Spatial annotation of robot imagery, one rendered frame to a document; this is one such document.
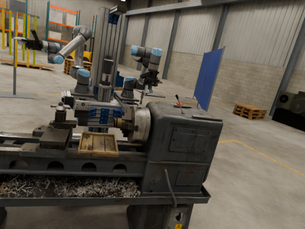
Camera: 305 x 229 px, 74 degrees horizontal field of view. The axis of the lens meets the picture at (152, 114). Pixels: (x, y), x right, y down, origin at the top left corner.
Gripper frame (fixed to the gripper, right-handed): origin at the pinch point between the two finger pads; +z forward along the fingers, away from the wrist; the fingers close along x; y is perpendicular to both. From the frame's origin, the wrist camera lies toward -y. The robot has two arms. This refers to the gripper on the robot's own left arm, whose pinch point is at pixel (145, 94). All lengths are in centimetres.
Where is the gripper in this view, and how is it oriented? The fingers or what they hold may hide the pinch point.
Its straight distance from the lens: 160.0
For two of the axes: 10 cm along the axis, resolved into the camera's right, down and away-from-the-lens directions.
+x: 7.2, -1.0, 6.9
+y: 6.6, 4.0, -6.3
